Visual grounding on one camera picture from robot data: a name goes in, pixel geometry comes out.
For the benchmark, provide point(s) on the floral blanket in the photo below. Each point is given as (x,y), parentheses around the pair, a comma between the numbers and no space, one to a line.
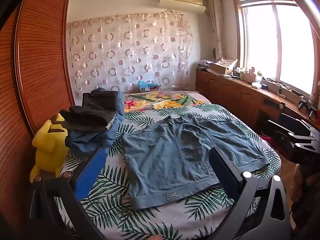
(165,101)

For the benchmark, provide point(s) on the black folded pants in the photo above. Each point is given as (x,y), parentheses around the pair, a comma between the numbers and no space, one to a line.
(92,115)

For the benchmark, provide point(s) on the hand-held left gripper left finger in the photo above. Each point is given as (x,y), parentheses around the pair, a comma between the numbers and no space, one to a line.
(90,171)

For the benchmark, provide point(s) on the stack of folded clothes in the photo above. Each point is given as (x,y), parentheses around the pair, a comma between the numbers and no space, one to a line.
(90,140)

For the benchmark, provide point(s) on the small white box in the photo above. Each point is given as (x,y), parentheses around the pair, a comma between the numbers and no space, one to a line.
(256,85)

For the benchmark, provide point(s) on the yellow plush toy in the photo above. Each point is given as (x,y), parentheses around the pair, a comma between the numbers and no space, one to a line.
(48,150)

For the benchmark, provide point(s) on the red cloth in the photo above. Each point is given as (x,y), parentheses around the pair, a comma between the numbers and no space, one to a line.
(265,138)

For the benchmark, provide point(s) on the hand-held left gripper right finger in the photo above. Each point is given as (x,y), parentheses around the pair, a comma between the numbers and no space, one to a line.
(222,171)

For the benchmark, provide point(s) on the round hand fan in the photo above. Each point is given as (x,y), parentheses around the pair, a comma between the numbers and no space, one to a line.
(214,54)

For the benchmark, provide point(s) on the grey folded pants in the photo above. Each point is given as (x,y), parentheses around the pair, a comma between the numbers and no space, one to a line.
(110,125)

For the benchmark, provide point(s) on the bed with leaf-print sheet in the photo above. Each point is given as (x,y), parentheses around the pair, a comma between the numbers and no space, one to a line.
(110,195)

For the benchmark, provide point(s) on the brown cardboard box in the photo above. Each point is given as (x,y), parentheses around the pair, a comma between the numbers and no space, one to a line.
(220,68)

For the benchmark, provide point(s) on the person's right hand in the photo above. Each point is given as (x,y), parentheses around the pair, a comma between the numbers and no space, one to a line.
(300,180)

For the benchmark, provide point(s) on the person's right forearm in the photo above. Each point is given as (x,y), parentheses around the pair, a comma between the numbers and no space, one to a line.
(310,212)

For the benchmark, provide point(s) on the wooden frame window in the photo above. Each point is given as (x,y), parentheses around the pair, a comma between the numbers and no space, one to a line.
(280,42)

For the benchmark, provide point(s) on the blue-grey short pants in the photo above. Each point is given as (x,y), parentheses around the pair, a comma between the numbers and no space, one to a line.
(170,160)

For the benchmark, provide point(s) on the bundled window curtain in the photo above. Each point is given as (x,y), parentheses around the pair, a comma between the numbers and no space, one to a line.
(216,25)

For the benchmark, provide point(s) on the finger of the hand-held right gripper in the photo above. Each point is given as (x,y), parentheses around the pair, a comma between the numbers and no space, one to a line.
(282,130)
(285,118)

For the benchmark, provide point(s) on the long wooden cabinet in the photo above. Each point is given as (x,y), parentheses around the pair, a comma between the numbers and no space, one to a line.
(232,95)

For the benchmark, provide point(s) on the white patterned bag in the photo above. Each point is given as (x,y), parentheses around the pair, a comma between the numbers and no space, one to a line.
(228,62)

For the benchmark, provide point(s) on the circle pattern sheer curtain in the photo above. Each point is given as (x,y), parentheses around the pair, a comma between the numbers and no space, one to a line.
(130,52)

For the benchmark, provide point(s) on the cream air conditioner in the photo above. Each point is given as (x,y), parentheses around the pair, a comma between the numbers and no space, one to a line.
(180,1)

